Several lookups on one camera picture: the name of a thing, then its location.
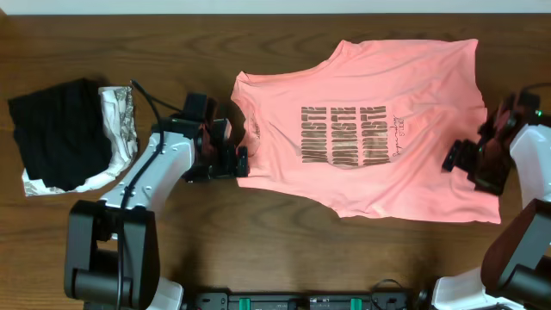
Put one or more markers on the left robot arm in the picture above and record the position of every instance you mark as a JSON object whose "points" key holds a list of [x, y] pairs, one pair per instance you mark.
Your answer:
{"points": [[112, 258]]}

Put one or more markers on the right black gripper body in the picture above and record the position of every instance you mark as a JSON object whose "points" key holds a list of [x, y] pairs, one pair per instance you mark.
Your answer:
{"points": [[487, 165]]}

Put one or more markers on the white patterned folded garment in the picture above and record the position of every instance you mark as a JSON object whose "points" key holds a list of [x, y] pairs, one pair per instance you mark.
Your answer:
{"points": [[119, 126]]}

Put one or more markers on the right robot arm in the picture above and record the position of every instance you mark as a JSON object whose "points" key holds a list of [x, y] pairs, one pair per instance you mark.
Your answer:
{"points": [[515, 272]]}

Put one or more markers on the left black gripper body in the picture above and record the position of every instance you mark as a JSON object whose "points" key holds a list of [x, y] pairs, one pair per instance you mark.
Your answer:
{"points": [[219, 162]]}

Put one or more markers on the pink printed t-shirt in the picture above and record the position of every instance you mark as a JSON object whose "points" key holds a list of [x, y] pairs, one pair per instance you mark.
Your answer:
{"points": [[366, 131]]}

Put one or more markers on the folded black garment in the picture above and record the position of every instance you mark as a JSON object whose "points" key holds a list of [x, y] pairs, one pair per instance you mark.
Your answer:
{"points": [[59, 133]]}

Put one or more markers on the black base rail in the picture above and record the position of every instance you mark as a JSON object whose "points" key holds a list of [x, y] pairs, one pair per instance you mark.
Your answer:
{"points": [[386, 294]]}

